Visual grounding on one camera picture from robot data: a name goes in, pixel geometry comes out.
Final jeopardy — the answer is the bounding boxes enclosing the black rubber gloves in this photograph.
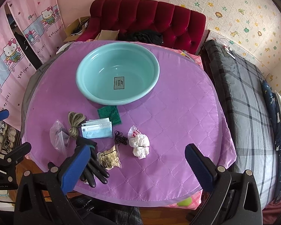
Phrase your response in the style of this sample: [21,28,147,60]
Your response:
[76,136,110,188]

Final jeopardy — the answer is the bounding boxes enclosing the clear plastic zip bag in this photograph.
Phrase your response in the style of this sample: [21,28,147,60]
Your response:
[50,120,70,156]

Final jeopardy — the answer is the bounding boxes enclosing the gold foil snack packet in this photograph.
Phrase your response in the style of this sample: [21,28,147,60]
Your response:
[97,145,122,171]

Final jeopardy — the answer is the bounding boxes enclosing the blue face mask stack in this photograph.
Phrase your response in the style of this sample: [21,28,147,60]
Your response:
[81,118,113,139]

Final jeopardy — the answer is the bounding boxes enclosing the olive green rope bundle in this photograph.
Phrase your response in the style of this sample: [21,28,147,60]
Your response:
[67,111,87,139]

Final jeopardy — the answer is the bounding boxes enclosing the black hair ties bundle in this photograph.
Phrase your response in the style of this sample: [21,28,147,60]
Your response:
[114,130,129,146]

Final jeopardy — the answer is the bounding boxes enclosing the green scouring pad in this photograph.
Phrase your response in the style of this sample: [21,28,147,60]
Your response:
[97,106,122,126]

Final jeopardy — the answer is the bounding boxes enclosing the white plastic bag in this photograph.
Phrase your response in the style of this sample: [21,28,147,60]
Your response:
[127,125,150,160]

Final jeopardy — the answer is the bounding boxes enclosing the hello kitty pink curtain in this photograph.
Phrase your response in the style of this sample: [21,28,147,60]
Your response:
[0,0,65,130]

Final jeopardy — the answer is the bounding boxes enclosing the purple quilted table cover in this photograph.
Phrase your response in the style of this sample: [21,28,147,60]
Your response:
[24,41,237,207]

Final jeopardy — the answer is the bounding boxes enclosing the navy blue patterned pillow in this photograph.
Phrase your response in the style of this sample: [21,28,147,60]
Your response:
[261,80,281,203]

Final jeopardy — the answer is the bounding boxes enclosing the grey plaid bed blanket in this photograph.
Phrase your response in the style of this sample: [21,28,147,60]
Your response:
[203,40,278,208]

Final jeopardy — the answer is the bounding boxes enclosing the teal plastic basin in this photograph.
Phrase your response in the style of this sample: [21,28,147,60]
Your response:
[75,42,160,106]

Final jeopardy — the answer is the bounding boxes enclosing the pink checkered under cloth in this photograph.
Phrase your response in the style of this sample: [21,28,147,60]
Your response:
[174,50,203,70]

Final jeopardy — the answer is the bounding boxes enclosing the cardboard box on floor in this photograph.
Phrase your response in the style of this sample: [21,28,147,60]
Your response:
[63,16,90,43]

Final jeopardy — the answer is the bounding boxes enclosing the cardboard box on sofa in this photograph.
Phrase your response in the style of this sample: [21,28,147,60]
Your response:
[94,30,119,41]

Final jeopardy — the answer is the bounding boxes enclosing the red velvet tufted sofa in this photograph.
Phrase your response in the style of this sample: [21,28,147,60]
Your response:
[78,0,207,54]

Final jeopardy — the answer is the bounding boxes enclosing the black clothing on sofa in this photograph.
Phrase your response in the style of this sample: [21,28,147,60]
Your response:
[118,30,163,46]

